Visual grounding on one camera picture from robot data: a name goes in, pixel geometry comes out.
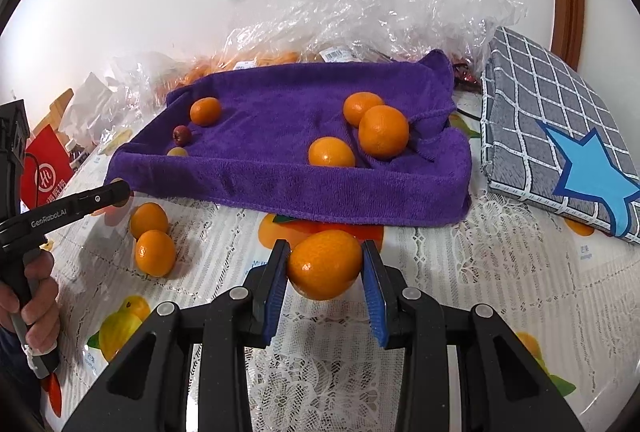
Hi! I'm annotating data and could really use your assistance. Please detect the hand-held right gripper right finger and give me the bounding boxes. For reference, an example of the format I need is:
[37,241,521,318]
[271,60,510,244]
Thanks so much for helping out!
[361,239,586,432]

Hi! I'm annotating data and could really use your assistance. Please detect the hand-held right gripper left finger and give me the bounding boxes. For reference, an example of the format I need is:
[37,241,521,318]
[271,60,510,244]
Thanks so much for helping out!
[60,239,292,432]

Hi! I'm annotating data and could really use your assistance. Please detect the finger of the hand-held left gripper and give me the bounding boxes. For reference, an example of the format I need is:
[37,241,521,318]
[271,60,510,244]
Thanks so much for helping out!
[67,182,133,219]

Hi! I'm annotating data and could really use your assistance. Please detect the orange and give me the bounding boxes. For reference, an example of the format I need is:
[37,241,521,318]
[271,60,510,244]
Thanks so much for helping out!
[358,105,410,158]
[130,203,169,240]
[286,229,363,301]
[190,97,222,127]
[135,230,177,277]
[308,137,356,168]
[343,92,386,128]

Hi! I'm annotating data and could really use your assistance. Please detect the purple towel-covered tray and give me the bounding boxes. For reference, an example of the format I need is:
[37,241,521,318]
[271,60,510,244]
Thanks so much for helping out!
[106,48,473,228]

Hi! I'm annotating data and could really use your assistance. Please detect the person's left hand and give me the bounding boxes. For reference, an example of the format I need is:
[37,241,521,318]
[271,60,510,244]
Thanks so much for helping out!
[0,249,62,354]

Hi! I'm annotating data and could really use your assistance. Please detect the red paper bag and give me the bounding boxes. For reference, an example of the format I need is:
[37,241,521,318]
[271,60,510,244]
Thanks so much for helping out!
[20,125,76,213]

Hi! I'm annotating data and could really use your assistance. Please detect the dark drink bottle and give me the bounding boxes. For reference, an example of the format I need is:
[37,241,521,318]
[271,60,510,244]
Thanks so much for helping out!
[67,139,91,170]

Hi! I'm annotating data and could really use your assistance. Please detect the white plastic bag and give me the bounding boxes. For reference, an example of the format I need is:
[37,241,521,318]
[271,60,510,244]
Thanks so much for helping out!
[60,72,118,143]

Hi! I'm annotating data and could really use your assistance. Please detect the translucent plastic bag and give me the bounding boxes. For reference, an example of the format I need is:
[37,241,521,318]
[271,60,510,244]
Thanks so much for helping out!
[107,52,201,123]

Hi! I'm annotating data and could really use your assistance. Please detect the tangerines in clear bag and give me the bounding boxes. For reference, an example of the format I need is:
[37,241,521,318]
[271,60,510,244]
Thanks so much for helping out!
[170,50,306,88]

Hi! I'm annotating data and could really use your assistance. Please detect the red snack packet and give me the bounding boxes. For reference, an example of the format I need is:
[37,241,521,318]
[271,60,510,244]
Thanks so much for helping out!
[450,57,483,88]

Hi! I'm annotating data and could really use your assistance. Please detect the grey checked cushion blue star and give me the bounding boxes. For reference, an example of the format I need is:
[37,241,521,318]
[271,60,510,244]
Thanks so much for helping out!
[480,26,640,245]

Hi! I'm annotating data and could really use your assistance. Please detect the wooden furniture frame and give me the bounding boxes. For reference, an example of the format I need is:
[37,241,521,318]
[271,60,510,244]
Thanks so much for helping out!
[37,88,76,128]

